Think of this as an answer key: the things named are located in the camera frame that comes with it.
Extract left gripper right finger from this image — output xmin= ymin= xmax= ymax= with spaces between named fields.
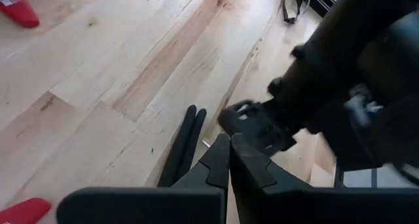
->
xmin=230 ymin=134 xmax=419 ymax=224

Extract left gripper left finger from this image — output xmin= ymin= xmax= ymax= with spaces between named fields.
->
xmin=57 ymin=133 xmax=230 ymax=224

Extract black-handled slip-joint pliers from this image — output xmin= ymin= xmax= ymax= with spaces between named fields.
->
xmin=157 ymin=104 xmax=212 ymax=188

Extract red T-handle hex key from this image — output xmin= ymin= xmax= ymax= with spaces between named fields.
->
xmin=0 ymin=0 xmax=41 ymax=29
xmin=0 ymin=197 xmax=52 ymax=224

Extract loose black cable bundle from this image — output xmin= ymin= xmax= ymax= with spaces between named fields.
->
xmin=281 ymin=0 xmax=312 ymax=25

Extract black metal table frame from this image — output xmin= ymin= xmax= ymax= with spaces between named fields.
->
xmin=307 ymin=0 xmax=343 ymax=19

